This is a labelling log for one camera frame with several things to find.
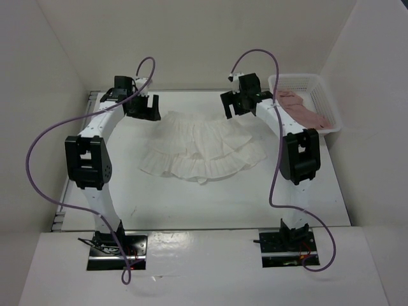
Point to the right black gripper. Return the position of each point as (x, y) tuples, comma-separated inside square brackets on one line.
[(228, 99)]

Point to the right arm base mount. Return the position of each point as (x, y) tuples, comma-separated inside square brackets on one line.
[(275, 254)]

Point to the white skirt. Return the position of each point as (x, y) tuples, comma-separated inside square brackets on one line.
[(197, 147)]

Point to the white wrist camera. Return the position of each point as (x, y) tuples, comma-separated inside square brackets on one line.
[(142, 85), (235, 82)]

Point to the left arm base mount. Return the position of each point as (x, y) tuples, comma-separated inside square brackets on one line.
[(106, 256)]

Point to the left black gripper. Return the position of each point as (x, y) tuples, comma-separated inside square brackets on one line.
[(148, 113)]

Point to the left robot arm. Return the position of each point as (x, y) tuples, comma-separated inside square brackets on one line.
[(100, 127)]

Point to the pink skirt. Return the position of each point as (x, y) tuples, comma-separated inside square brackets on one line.
[(294, 112)]

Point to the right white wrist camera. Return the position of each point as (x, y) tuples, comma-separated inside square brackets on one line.
[(235, 82)]

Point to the white plastic basket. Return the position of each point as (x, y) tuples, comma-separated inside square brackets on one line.
[(316, 97)]

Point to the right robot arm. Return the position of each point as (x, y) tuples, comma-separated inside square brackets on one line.
[(299, 151)]

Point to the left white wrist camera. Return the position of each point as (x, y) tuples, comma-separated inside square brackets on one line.
[(142, 85)]

